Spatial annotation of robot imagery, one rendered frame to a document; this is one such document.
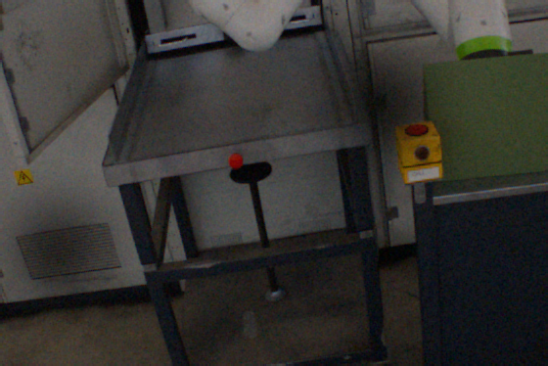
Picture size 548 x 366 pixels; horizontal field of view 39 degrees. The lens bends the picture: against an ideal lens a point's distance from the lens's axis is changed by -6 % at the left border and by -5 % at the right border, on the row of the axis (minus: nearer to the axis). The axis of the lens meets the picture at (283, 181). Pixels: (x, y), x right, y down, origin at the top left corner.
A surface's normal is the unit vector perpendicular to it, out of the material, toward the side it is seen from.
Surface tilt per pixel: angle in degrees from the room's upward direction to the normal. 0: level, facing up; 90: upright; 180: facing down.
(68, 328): 0
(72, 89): 90
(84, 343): 0
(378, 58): 90
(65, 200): 90
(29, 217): 90
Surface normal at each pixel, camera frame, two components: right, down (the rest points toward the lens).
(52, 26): 0.95, 0.00
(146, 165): 0.05, 0.47
